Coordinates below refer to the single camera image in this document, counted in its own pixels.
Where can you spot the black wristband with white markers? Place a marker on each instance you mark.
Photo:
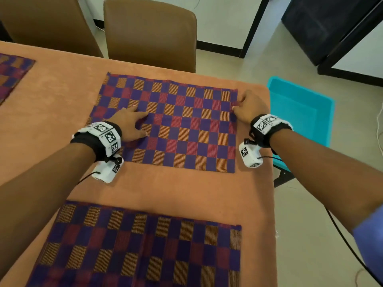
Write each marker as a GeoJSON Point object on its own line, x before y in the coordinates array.
{"type": "Point", "coordinates": [103, 134]}
{"type": "Point", "coordinates": [267, 124]}

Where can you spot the black framed white panel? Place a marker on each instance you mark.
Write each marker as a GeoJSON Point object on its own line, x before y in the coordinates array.
{"type": "Point", "coordinates": [353, 53]}

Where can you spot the black stand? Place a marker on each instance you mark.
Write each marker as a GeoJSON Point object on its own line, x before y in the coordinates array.
{"type": "Point", "coordinates": [282, 176]}

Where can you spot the brown padded chair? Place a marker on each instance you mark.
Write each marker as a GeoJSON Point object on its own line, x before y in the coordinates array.
{"type": "Point", "coordinates": [45, 23]}
{"type": "Point", "coordinates": [149, 32]}

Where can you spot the person's right hand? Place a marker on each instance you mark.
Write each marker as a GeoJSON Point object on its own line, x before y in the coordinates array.
{"type": "Point", "coordinates": [252, 106]}

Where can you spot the person's left forearm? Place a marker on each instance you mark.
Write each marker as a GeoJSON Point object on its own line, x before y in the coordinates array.
{"type": "Point", "coordinates": [39, 188]}

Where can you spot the turquoise plastic bin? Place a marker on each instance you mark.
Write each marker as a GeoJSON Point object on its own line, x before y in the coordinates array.
{"type": "Point", "coordinates": [299, 113]}

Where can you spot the person's right forearm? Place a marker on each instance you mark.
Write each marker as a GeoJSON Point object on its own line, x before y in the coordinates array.
{"type": "Point", "coordinates": [323, 179]}

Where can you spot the person's left hand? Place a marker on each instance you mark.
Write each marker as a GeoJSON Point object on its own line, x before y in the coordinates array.
{"type": "Point", "coordinates": [127, 124]}

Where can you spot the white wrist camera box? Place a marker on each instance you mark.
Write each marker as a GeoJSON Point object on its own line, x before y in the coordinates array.
{"type": "Point", "coordinates": [250, 155]}
{"type": "Point", "coordinates": [106, 171]}

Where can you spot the orange tablecloth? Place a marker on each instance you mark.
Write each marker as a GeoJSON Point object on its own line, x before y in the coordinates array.
{"type": "Point", "coordinates": [59, 95]}

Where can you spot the black door frame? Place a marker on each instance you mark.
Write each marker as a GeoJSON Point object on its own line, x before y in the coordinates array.
{"type": "Point", "coordinates": [254, 26]}

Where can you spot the dark cabinet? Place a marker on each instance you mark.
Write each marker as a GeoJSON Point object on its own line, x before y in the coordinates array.
{"type": "Point", "coordinates": [323, 23]}

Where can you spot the person's left thumb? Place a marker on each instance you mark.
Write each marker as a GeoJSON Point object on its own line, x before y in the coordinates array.
{"type": "Point", "coordinates": [140, 134]}

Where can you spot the person's right thumb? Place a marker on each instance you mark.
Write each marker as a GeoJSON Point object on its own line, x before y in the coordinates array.
{"type": "Point", "coordinates": [236, 109]}

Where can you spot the blue sleeve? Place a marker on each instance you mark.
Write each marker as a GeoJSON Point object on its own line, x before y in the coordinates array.
{"type": "Point", "coordinates": [371, 242]}

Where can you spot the checkered purple red orange placemat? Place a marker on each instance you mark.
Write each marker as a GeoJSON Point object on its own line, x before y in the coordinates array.
{"type": "Point", "coordinates": [140, 251]}
{"type": "Point", "coordinates": [12, 74]}
{"type": "Point", "coordinates": [185, 131]}

